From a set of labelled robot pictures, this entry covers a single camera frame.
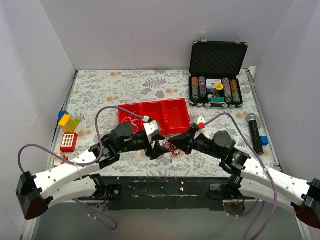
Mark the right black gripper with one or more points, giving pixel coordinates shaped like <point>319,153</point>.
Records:
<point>189,141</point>

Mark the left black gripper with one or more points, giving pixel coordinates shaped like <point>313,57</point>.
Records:
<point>150,146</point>

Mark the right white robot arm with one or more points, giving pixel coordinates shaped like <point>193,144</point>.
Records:
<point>250,179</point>

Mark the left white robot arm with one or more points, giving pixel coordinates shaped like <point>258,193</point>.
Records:
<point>77,178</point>

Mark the red three-compartment tray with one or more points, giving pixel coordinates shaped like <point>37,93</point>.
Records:
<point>172,115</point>

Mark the floral table mat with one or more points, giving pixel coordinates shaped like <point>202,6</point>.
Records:
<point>96,93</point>

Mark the black poker chip case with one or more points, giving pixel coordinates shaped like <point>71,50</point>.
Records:
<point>214,73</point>

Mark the black microphone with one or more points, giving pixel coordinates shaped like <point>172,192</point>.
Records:
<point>255,135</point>

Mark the small blue block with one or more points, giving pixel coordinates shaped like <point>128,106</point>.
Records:
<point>264,140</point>

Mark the red white window brick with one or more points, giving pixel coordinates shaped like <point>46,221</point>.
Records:
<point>69,142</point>

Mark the yellow green toy brick house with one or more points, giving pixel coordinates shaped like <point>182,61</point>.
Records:
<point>67,122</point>

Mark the small white red toy figure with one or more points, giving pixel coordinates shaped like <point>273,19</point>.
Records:
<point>57,161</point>

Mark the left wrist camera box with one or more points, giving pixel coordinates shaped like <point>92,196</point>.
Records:
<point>151,129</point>

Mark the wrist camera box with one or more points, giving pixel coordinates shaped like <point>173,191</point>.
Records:
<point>151,129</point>
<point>198,120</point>

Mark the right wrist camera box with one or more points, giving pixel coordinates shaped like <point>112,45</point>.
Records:
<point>198,120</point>

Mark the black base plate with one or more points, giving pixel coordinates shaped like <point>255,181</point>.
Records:
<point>159,193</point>

